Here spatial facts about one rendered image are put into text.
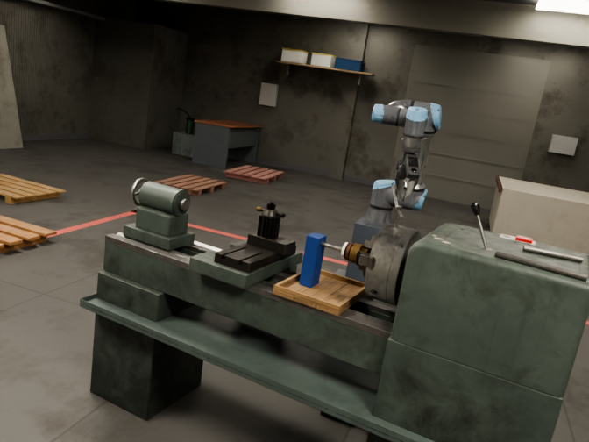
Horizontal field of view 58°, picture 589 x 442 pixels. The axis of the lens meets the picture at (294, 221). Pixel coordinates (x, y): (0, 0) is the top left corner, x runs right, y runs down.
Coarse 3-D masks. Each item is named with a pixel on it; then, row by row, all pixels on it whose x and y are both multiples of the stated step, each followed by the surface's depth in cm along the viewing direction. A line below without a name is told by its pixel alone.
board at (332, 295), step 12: (300, 276) 241; (324, 276) 248; (336, 276) 247; (276, 288) 222; (288, 288) 227; (300, 288) 229; (312, 288) 231; (324, 288) 233; (336, 288) 235; (348, 288) 238; (360, 288) 240; (300, 300) 217; (312, 300) 215; (324, 300) 219; (336, 300) 221; (348, 300) 218; (336, 312) 210
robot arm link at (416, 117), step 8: (408, 112) 201; (416, 112) 199; (424, 112) 199; (408, 120) 201; (416, 120) 200; (424, 120) 201; (408, 128) 202; (416, 128) 201; (424, 128) 203; (408, 136) 202; (416, 136) 202
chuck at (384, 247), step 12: (384, 228) 209; (396, 228) 209; (384, 240) 204; (396, 240) 203; (372, 252) 204; (384, 252) 202; (384, 264) 201; (372, 276) 204; (384, 276) 201; (372, 288) 206; (384, 288) 203; (384, 300) 209
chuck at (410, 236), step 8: (408, 232) 206; (416, 232) 210; (400, 240) 203; (408, 240) 202; (416, 240) 214; (400, 248) 201; (408, 248) 205; (400, 256) 199; (392, 264) 200; (400, 264) 199; (392, 272) 200; (400, 272) 201; (392, 280) 200; (392, 288) 201; (392, 296) 204; (392, 304) 211
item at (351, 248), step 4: (348, 244) 222; (352, 244) 222; (356, 244) 221; (344, 248) 221; (348, 248) 220; (352, 248) 219; (356, 248) 219; (360, 248) 219; (364, 248) 220; (344, 252) 221; (348, 252) 220; (352, 252) 219; (356, 252) 218; (368, 252) 222; (344, 256) 221; (348, 256) 221; (352, 256) 219; (352, 260) 220; (356, 260) 218; (356, 264) 220
